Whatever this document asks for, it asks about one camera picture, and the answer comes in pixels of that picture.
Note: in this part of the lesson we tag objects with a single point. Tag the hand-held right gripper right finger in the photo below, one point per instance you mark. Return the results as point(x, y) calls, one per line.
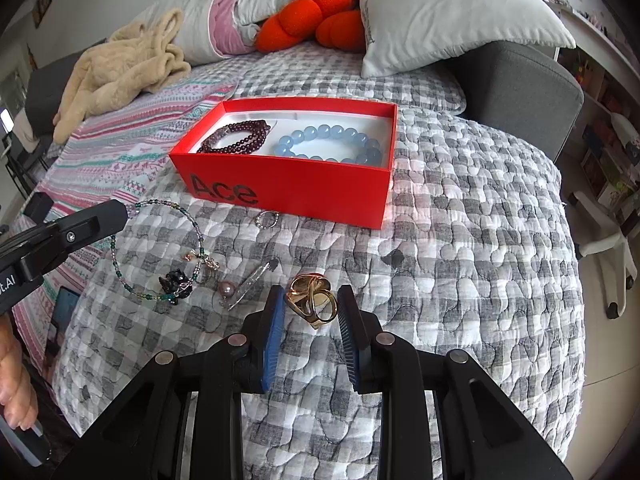
point(346, 330)

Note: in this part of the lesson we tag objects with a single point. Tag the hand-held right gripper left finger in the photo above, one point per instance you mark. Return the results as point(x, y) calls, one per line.
point(274, 330)

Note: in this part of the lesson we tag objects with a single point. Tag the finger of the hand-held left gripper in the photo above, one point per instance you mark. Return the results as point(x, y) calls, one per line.
point(75, 232)

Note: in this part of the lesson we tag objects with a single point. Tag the red cardboard box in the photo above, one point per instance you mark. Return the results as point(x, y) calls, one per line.
point(280, 185)

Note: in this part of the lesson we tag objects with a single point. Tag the person's left hand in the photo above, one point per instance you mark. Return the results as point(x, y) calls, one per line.
point(15, 380)

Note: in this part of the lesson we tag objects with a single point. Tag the small black device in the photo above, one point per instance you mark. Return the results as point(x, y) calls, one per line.
point(39, 206)

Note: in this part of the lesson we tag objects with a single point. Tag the dark tablet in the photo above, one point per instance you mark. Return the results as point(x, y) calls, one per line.
point(62, 320)

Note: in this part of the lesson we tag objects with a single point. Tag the pink pearl earring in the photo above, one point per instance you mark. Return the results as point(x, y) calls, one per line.
point(223, 289)

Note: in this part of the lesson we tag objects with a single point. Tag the pink striped bedsheet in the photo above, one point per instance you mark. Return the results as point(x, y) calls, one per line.
point(115, 145)

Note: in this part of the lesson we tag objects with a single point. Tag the black flower charm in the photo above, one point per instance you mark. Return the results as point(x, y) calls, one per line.
point(175, 285)

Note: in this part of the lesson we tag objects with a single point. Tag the grey checked quilt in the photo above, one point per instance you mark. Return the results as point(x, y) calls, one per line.
point(475, 260)

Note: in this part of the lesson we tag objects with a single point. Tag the beige plush garment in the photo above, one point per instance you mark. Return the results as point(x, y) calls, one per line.
point(115, 70)

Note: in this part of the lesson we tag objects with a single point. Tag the white office chair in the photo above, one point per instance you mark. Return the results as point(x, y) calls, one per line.
point(610, 230)

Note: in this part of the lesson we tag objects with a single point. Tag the grey sofa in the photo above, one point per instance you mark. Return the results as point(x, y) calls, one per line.
point(515, 90)

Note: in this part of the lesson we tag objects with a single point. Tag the orange plush cushion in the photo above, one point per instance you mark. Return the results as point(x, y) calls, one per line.
point(300, 15)

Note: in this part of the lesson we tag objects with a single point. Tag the white printed pillow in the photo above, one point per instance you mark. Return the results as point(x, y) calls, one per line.
point(450, 15)

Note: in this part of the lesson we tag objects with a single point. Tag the white wall shelf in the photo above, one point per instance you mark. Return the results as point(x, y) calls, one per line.
point(600, 85)

